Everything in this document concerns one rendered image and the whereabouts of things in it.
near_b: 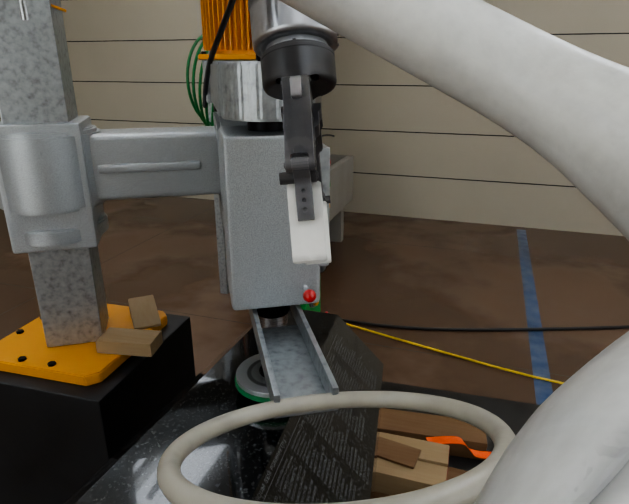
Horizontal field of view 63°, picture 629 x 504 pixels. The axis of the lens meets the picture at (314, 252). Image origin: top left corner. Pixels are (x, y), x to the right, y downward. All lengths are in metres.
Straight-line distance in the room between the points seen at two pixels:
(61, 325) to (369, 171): 4.75
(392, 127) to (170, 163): 4.52
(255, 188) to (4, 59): 0.96
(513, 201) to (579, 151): 5.84
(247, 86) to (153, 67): 6.18
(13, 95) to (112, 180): 0.37
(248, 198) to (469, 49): 0.88
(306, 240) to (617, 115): 0.25
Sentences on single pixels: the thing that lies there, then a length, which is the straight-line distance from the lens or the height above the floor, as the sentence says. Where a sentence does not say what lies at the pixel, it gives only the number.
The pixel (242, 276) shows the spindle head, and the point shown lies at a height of 1.26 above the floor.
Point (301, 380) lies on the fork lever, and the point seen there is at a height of 1.12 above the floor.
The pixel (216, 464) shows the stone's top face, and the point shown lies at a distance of 1.30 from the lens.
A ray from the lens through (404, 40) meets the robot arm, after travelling 0.36.
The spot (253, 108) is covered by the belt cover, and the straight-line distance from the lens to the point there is 1.13.
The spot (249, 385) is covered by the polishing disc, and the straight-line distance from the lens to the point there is 1.44.
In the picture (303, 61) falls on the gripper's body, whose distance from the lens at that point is 0.52.
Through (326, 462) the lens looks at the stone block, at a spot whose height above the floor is 0.76.
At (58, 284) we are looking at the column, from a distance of 1.98.
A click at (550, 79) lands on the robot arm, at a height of 1.73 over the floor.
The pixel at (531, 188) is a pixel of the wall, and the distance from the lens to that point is 6.15.
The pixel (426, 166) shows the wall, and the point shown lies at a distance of 6.13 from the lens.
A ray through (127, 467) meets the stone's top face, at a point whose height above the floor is 0.87.
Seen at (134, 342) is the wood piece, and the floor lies 0.83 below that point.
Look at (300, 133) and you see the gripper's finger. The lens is 0.44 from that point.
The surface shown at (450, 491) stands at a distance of 0.60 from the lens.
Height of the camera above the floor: 1.73
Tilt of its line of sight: 20 degrees down
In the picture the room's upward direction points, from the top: straight up
